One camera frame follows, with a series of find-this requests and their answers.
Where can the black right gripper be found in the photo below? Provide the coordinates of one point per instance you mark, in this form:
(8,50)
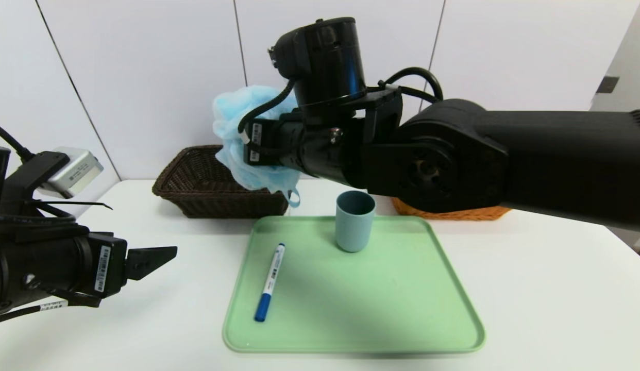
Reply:
(258,142)

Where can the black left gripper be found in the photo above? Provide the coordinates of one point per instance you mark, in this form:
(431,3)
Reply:
(106,266)

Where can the light blue mesh loofah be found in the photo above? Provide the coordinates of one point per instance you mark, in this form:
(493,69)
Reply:
(230,118)

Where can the blue-grey plastic cup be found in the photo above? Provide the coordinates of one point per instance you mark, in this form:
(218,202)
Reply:
(355,232)

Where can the dark brown wicker basket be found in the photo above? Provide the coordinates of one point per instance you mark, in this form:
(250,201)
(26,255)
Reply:
(206,203)

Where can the orange wicker basket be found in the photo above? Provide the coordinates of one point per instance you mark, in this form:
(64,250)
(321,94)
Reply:
(454,214)

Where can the black zip tie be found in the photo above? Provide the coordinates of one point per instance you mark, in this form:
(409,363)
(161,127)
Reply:
(83,204)

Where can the blue white marker pen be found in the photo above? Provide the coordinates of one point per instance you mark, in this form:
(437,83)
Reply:
(271,278)

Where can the green plastic tray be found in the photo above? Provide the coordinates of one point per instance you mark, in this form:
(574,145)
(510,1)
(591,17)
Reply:
(402,309)

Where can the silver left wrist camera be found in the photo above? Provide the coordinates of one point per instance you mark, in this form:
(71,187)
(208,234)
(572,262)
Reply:
(75,172)

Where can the dark wall bracket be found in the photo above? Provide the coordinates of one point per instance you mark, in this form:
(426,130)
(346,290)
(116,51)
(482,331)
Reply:
(606,84)

